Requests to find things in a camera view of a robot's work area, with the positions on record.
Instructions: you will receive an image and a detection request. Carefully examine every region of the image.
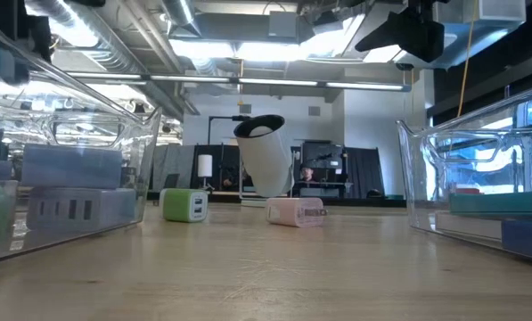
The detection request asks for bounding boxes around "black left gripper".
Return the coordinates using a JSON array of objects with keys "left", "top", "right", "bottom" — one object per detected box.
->
[{"left": 0, "top": 0, "right": 53, "bottom": 63}]

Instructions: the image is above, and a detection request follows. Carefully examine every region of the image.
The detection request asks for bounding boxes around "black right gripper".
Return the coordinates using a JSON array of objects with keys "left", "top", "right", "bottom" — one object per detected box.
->
[{"left": 354, "top": 8, "right": 446, "bottom": 64}]

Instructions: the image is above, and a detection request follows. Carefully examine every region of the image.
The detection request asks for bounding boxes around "small teal plug charger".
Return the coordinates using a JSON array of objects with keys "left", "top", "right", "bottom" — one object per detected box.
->
[{"left": 0, "top": 39, "right": 31, "bottom": 86}]

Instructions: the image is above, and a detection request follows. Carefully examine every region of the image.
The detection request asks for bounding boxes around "lavender wall charger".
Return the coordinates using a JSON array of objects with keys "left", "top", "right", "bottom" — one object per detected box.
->
[{"left": 20, "top": 144, "right": 124, "bottom": 189}]

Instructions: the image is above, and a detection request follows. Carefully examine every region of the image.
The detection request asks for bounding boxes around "lavender multiport charger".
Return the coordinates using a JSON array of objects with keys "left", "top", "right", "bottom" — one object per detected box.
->
[{"left": 27, "top": 186, "right": 137, "bottom": 231}]

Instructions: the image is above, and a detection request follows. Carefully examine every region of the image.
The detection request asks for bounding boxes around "teal picture card box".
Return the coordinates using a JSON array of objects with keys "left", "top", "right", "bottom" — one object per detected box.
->
[{"left": 447, "top": 186, "right": 532, "bottom": 218}]

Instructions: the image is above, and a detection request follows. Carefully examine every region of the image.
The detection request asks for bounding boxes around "blue box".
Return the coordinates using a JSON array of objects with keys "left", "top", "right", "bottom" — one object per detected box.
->
[{"left": 500, "top": 218, "right": 532, "bottom": 264}]

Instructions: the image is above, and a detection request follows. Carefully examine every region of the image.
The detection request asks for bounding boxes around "grey ceiling box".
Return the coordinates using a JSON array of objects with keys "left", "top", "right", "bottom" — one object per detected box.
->
[{"left": 267, "top": 10, "right": 299, "bottom": 39}]

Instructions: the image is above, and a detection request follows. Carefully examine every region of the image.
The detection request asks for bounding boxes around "long ceiling light strip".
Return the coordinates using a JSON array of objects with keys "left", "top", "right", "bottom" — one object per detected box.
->
[{"left": 67, "top": 70, "right": 412, "bottom": 93}]

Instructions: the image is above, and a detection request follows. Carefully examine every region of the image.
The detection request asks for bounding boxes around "bright ceiling light panel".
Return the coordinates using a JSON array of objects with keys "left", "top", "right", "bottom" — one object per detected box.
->
[{"left": 169, "top": 37, "right": 364, "bottom": 63}]

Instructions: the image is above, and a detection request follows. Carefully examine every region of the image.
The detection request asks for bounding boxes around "black monitor equipment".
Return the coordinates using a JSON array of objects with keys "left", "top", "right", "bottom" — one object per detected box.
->
[{"left": 300, "top": 140, "right": 345, "bottom": 183}]

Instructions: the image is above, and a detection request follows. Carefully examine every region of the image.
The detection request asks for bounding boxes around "black curtain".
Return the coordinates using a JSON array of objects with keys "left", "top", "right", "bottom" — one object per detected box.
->
[{"left": 343, "top": 146, "right": 385, "bottom": 197}]

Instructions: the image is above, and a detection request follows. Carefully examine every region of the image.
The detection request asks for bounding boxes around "person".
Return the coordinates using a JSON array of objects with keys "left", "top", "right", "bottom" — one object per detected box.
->
[
  {"left": 220, "top": 171, "right": 242, "bottom": 192},
  {"left": 299, "top": 163, "right": 316, "bottom": 184}
]

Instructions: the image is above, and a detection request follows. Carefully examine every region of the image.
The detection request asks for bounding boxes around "background desk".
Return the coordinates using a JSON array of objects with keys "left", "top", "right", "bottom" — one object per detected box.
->
[{"left": 299, "top": 180, "right": 352, "bottom": 200}]

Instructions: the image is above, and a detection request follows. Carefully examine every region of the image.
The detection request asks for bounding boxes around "white cylindrical cup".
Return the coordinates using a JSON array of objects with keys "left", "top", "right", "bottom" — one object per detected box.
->
[{"left": 233, "top": 113, "right": 297, "bottom": 209}]

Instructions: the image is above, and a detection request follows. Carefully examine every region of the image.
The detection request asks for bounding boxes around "black boom stand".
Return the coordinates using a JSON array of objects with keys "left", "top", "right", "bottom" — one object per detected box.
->
[{"left": 207, "top": 114, "right": 251, "bottom": 146}]

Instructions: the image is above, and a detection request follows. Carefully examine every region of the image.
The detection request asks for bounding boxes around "grey partition panel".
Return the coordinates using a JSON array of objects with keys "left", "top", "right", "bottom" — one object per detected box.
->
[{"left": 151, "top": 143, "right": 196, "bottom": 191}]

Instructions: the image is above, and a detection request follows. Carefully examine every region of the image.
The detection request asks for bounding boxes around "clear plastic bin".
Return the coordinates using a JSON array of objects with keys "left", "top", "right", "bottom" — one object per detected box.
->
[
  {"left": 395, "top": 79, "right": 532, "bottom": 265},
  {"left": 0, "top": 8, "right": 163, "bottom": 265}
]

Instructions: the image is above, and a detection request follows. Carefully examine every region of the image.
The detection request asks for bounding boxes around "black curtain panel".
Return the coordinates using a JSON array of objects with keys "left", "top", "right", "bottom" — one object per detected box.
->
[{"left": 192, "top": 143, "right": 244, "bottom": 191}]

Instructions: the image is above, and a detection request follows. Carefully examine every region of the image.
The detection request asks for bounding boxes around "white table lamp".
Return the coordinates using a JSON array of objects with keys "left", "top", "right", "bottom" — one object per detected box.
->
[{"left": 197, "top": 153, "right": 214, "bottom": 189}]

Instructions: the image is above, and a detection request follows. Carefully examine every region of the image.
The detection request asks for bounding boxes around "yellow hanging cord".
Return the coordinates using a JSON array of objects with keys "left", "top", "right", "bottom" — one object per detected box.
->
[{"left": 457, "top": 0, "right": 477, "bottom": 117}]

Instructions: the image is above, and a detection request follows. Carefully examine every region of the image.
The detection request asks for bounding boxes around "silver rectangular air duct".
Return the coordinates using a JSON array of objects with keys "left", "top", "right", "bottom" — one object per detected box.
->
[{"left": 343, "top": 0, "right": 528, "bottom": 70}]

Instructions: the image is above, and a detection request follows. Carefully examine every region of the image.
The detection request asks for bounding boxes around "pink wall charger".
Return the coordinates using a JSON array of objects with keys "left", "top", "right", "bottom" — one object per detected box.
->
[{"left": 265, "top": 197, "right": 328, "bottom": 228}]

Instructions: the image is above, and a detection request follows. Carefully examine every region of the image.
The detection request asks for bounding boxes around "green usb wall charger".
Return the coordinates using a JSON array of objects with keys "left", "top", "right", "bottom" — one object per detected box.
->
[{"left": 159, "top": 187, "right": 209, "bottom": 224}]

